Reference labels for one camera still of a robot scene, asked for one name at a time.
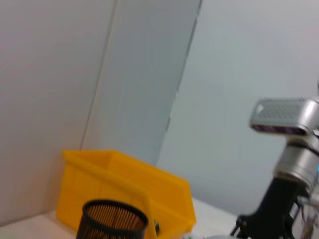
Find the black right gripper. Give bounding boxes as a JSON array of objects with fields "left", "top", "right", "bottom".
[{"left": 229, "top": 177, "right": 307, "bottom": 239}]

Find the clear green-label water bottle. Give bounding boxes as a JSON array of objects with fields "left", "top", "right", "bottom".
[{"left": 183, "top": 233, "right": 232, "bottom": 239}]

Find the black mesh pen holder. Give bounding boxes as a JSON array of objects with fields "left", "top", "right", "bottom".
[{"left": 74, "top": 199, "right": 150, "bottom": 239}]

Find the yellow plastic bin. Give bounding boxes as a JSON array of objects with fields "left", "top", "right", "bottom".
[{"left": 56, "top": 149, "right": 197, "bottom": 239}]

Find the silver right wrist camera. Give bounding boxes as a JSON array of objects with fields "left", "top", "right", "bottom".
[{"left": 250, "top": 98, "right": 319, "bottom": 136}]

